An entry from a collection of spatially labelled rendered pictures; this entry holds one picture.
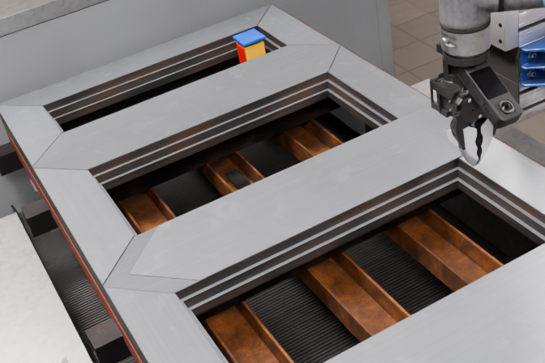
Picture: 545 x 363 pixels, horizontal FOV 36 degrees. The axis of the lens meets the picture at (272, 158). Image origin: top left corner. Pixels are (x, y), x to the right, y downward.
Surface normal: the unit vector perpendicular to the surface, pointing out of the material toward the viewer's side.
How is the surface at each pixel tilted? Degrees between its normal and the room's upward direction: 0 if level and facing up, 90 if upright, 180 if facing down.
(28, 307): 0
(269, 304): 0
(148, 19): 90
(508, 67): 90
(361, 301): 0
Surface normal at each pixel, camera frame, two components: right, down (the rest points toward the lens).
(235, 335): -0.15, -0.82
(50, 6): 0.47, 0.43
